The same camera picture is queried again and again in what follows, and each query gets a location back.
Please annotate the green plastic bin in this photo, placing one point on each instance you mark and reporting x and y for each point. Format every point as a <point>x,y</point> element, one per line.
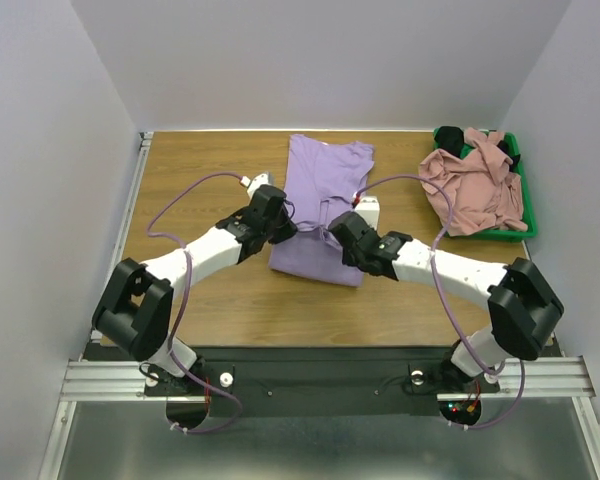
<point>511,146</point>

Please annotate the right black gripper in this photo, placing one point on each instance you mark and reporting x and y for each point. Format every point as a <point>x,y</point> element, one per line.
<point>341,230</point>

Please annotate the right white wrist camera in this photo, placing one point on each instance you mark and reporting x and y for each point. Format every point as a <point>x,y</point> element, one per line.
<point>368,207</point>

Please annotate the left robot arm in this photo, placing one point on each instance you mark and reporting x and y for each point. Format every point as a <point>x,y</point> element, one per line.
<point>143,303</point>

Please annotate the pink t-shirt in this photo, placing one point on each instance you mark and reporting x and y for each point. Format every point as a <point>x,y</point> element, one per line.
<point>477,191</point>

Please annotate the right electronics board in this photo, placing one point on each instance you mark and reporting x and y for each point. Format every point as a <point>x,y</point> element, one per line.
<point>466,412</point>

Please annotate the purple t-shirt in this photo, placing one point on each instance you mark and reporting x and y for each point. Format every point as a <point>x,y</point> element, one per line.
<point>321,180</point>

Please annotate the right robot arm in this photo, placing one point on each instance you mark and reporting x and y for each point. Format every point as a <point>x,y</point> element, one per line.
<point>523,308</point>

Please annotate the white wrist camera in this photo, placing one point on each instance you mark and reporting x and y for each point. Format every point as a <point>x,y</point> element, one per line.
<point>253,184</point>
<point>368,207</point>

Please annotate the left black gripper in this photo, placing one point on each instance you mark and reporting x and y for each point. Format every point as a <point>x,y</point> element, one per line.
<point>289,229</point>

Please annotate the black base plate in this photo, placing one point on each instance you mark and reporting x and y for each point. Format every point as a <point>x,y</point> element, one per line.
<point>319,381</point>

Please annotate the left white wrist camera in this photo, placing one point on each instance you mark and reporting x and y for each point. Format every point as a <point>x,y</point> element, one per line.
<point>253,184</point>

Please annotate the black t-shirt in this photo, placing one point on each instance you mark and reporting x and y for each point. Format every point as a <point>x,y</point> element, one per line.
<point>450,139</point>

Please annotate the aluminium front rail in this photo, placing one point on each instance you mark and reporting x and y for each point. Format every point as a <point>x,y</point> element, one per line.
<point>121,381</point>

